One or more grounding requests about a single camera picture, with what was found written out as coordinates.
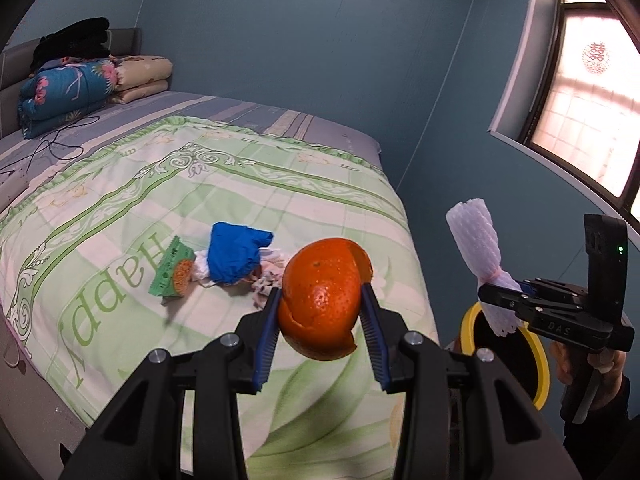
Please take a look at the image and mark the black clothing on headboard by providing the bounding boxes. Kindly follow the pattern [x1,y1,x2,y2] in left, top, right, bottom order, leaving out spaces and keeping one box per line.
[29,16,111,74]

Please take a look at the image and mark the orange peel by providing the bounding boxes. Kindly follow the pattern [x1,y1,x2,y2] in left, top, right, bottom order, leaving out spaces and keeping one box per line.
[278,237,373,361]

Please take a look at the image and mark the bed with striped sheet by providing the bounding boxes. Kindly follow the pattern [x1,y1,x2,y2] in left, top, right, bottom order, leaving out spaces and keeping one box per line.
[0,27,384,221]

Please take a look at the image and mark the blue floral folded blanket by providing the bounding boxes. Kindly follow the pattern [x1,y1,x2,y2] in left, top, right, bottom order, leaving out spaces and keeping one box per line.
[17,58,117,139]

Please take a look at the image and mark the green floral quilt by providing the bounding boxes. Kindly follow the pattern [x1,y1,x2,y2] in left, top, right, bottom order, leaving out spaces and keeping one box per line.
[0,115,442,480]

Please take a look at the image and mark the black cable on bed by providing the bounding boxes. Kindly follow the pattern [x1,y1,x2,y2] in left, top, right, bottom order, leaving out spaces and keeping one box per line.
[0,112,101,179]

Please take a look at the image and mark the blue plastic glove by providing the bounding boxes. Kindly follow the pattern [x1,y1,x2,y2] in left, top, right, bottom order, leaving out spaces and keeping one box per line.
[206,222,273,285]

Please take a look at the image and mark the green snack packet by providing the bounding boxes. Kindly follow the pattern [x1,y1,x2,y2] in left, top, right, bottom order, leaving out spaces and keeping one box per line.
[149,236,195,298]

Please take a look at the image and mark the window with brown frame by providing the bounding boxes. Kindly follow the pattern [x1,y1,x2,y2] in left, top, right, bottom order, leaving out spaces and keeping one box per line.
[521,0,639,222]

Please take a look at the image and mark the beige folded blanket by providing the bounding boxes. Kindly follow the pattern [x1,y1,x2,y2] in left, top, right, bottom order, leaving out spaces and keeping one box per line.
[111,55,174,104]

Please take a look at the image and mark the yellow rimmed trash bin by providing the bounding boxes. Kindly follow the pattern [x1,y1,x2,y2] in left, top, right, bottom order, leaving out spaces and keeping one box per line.
[454,302,551,411]

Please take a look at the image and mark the pink white crumpled cloth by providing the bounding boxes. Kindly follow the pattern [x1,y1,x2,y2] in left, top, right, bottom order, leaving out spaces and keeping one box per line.
[191,248,290,309]

